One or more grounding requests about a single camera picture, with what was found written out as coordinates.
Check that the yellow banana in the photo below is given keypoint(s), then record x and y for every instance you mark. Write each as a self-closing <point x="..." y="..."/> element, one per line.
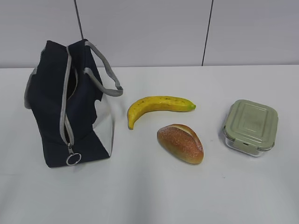
<point x="157" y="103"/>

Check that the brown bread loaf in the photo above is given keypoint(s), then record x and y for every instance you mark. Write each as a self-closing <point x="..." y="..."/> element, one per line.
<point x="182" y="142"/>

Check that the navy blue lunch bag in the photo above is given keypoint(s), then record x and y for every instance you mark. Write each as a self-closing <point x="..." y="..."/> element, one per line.
<point x="67" y="93"/>

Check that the glass container green lid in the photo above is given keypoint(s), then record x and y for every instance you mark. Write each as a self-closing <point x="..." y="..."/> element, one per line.
<point x="250" y="127"/>

